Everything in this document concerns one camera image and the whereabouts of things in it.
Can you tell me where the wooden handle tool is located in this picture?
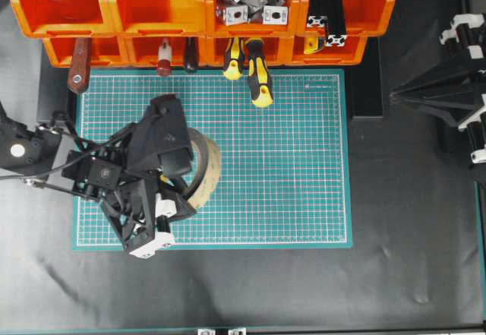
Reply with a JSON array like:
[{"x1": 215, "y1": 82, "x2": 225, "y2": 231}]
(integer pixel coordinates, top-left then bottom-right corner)
[{"x1": 68, "y1": 38, "x2": 92, "y2": 94}]

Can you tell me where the grey corner bracket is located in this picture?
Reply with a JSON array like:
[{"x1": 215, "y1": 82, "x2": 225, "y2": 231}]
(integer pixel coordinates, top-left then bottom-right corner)
[
  {"x1": 262, "y1": 5, "x2": 289, "y2": 25},
  {"x1": 221, "y1": 5, "x2": 248, "y2": 26}
]

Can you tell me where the green cutting mat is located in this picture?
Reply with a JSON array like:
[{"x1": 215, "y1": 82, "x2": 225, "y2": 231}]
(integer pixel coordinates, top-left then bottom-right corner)
[{"x1": 77, "y1": 68, "x2": 353, "y2": 250}]

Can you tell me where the black table mat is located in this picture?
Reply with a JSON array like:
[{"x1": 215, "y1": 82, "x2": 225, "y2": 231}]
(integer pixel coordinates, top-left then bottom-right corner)
[{"x1": 0, "y1": 4, "x2": 486, "y2": 332}]

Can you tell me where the foam tape roll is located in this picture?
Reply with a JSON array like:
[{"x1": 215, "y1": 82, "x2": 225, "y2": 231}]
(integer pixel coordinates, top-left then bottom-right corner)
[{"x1": 183, "y1": 128, "x2": 222, "y2": 210}]

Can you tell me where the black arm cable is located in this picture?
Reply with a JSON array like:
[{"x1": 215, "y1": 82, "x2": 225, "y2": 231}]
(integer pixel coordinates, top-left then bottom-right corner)
[{"x1": 0, "y1": 112, "x2": 126, "y2": 181}]

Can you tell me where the yellow black screwdriver handle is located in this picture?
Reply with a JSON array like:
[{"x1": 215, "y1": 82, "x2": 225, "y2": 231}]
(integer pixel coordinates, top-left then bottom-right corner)
[
  {"x1": 222, "y1": 37, "x2": 245, "y2": 81},
  {"x1": 245, "y1": 38, "x2": 273, "y2": 108}
]

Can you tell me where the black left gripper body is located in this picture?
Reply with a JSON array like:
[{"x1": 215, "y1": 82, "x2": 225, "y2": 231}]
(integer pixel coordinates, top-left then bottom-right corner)
[{"x1": 62, "y1": 141, "x2": 197, "y2": 259}]

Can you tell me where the yellow tape measure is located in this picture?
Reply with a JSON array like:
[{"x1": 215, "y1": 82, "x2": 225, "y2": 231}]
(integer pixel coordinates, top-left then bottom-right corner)
[{"x1": 303, "y1": 36, "x2": 326, "y2": 55}]

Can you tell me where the orange container rack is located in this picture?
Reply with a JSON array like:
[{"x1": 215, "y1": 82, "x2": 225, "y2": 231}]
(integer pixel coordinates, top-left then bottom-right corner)
[{"x1": 10, "y1": 0, "x2": 395, "y2": 68}]

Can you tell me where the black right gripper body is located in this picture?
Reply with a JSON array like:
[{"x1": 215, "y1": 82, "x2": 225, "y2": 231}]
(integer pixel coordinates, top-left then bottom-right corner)
[{"x1": 390, "y1": 55, "x2": 485, "y2": 127}]

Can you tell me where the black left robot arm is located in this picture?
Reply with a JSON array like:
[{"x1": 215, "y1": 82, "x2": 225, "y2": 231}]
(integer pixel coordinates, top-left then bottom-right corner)
[{"x1": 1, "y1": 95, "x2": 197, "y2": 259}]

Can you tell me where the red white handle tool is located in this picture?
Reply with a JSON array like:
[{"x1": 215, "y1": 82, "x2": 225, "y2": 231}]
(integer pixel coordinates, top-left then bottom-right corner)
[{"x1": 156, "y1": 38, "x2": 172, "y2": 77}]

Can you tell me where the dark brown handle tool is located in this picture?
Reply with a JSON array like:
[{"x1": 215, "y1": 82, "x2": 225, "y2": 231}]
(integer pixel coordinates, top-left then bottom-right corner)
[{"x1": 183, "y1": 37, "x2": 198, "y2": 74}]

